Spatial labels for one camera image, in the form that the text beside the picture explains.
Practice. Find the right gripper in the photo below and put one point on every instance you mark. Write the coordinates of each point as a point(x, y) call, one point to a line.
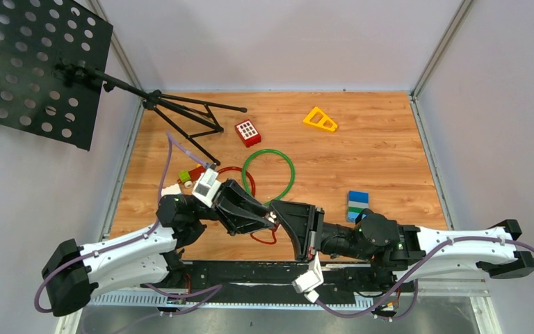
point(298, 216)

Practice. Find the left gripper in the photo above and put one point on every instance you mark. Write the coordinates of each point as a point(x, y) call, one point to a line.
point(239, 211)

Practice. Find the red cable lock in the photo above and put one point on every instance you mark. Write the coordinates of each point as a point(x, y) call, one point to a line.
point(235, 169)

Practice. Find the green cable lock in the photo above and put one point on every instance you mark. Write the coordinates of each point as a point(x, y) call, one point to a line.
point(274, 174)

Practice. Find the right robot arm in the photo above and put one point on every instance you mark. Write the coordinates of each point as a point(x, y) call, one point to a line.
point(408, 252)

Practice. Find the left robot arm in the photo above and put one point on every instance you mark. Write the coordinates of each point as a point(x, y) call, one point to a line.
point(75, 274)

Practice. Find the blue green white brick stack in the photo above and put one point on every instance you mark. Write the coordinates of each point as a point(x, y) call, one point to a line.
point(356, 202)

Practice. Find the red green toy car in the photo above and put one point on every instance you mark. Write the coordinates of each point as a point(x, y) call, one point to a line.
point(187, 178)

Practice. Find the white blue toy brick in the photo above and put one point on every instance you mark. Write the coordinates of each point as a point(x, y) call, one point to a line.
point(173, 189)

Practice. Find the red window toy brick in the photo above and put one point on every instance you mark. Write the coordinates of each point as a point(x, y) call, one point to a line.
point(248, 133)

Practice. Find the yellow triangular toy piece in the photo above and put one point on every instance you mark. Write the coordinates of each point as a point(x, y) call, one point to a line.
point(318, 119)

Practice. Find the black perforated music stand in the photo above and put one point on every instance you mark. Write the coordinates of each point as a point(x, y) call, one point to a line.
point(53, 57)

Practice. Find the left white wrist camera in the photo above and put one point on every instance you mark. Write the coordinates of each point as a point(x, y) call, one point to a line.
point(206, 187)

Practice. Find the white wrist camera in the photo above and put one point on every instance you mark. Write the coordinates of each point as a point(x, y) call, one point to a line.
point(206, 187)
point(307, 282)

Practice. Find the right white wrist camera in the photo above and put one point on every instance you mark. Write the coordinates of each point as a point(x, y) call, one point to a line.
point(307, 282)

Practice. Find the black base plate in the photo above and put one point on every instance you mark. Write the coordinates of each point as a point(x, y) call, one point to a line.
point(253, 281)

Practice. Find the grey slotted cable duct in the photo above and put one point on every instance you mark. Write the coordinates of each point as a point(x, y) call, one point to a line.
point(148, 298)

